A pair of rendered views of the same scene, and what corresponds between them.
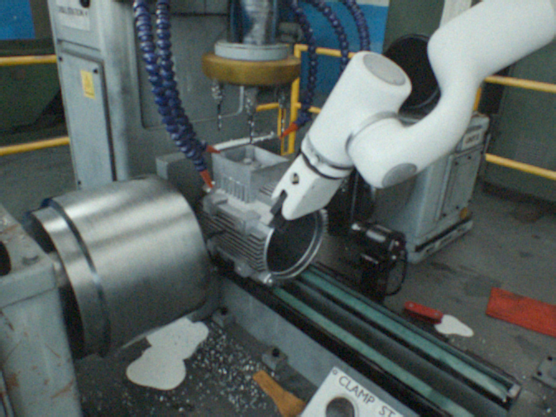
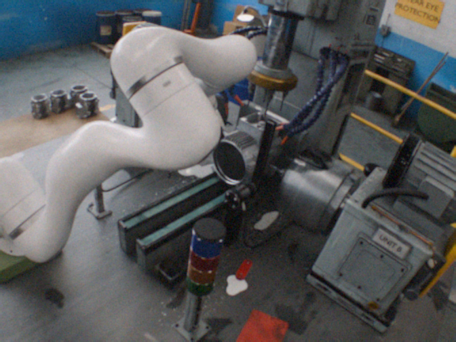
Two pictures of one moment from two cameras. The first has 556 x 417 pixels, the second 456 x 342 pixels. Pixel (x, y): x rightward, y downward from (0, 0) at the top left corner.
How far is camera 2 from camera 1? 116 cm
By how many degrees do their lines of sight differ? 69
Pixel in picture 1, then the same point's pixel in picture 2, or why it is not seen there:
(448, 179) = (351, 248)
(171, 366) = (190, 172)
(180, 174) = (244, 110)
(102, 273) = not seen: hidden behind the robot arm
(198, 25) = (305, 60)
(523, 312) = (258, 332)
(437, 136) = not seen: hidden behind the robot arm
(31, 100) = (447, 131)
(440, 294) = (272, 288)
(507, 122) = not seen: outside the picture
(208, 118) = (297, 107)
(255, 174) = (241, 122)
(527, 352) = (214, 319)
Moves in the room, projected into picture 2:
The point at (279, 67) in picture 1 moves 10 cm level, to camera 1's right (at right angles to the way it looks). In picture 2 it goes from (253, 74) to (256, 85)
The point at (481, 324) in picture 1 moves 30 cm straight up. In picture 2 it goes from (240, 302) to (265, 238)
